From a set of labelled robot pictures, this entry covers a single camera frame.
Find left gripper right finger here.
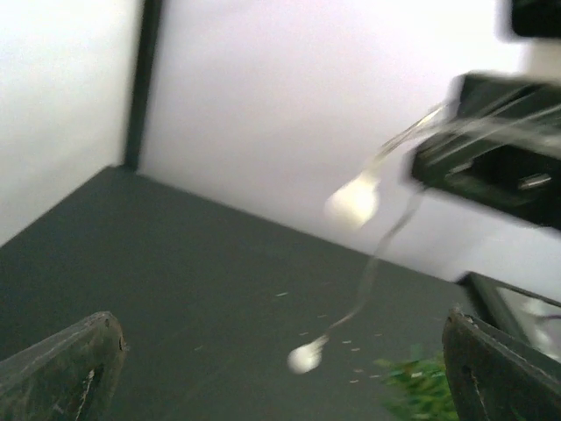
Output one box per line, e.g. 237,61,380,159
442,309,560,421

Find white ball light string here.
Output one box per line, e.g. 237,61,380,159
287,103,561,375

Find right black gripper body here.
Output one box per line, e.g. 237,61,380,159
410,72,560,230

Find left black frame post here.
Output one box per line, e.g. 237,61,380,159
122,0,167,172

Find small green christmas tree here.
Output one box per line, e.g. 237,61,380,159
374,346,459,421

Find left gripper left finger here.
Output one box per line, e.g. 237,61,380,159
1,311,127,420

